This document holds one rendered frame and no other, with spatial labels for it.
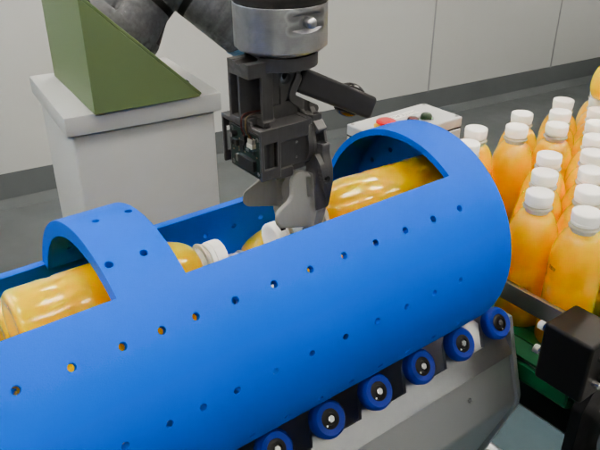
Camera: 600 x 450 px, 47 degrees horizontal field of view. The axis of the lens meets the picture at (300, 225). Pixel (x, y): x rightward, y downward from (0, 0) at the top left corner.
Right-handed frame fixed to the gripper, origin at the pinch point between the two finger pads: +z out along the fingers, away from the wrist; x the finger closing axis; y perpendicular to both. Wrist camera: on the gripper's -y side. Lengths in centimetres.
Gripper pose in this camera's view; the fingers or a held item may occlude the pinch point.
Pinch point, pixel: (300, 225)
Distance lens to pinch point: 76.4
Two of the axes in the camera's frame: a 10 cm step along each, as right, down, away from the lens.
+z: 0.1, 8.8, 4.8
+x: 6.0, 3.8, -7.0
